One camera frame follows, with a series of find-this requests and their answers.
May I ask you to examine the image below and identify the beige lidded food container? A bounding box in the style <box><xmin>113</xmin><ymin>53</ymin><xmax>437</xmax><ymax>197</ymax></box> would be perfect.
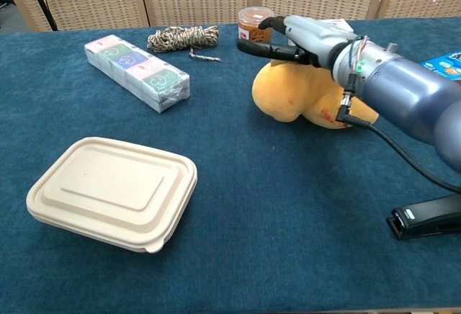
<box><xmin>25</xmin><ymin>136</ymin><xmax>199</xmax><ymax>254</ymax></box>

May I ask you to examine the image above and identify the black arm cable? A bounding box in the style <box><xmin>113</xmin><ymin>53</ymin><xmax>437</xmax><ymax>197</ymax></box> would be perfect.
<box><xmin>334</xmin><ymin>90</ymin><xmax>461</xmax><ymax>194</ymax></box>

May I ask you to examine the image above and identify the blue cardboard box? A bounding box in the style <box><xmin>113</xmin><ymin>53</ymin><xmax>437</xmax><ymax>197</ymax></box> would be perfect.
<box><xmin>419</xmin><ymin>51</ymin><xmax>461</xmax><ymax>83</ymax></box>

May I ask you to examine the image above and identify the clear jar of rubber bands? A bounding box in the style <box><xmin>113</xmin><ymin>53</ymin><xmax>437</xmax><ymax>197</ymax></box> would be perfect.
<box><xmin>238</xmin><ymin>6</ymin><xmax>274</xmax><ymax>45</ymax></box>

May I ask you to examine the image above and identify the yellow dinosaur plush toy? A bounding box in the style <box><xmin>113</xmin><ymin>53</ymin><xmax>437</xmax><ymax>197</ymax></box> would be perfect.
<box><xmin>251</xmin><ymin>58</ymin><xmax>380</xmax><ymax>130</ymax></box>

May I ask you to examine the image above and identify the black stapler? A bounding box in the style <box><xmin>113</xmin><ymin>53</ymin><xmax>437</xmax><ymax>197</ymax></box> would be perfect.
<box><xmin>385</xmin><ymin>193</ymin><xmax>461</xmax><ymax>241</ymax></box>

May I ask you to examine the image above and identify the white cardboard box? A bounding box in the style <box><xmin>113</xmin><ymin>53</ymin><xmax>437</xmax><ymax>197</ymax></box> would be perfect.
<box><xmin>287</xmin><ymin>19</ymin><xmax>352</xmax><ymax>47</ymax></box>

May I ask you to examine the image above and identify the pastel tissue pack bundle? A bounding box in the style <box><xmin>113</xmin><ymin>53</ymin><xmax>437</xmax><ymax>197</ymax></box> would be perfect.
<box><xmin>84</xmin><ymin>35</ymin><xmax>191</xmax><ymax>115</ymax></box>

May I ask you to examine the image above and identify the camouflage braided rope bundle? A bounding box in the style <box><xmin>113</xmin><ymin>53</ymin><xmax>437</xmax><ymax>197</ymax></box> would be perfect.
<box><xmin>146</xmin><ymin>25</ymin><xmax>223</xmax><ymax>63</ymax></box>

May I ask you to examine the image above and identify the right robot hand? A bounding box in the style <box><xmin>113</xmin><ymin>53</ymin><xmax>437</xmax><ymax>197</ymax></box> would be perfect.
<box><xmin>236</xmin><ymin>14</ymin><xmax>357</xmax><ymax>69</ymax></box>

